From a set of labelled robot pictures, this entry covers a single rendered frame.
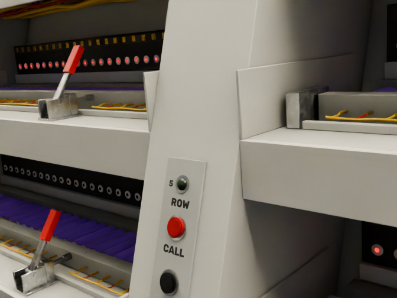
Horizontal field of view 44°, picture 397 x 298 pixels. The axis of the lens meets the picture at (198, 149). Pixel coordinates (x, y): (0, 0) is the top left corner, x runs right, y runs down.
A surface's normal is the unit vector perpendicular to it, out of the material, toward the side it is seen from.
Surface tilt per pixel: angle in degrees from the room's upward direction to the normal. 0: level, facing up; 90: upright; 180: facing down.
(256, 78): 90
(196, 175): 90
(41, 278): 90
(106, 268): 108
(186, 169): 90
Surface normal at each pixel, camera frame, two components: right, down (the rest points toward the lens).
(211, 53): -0.65, -0.11
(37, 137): -0.66, 0.20
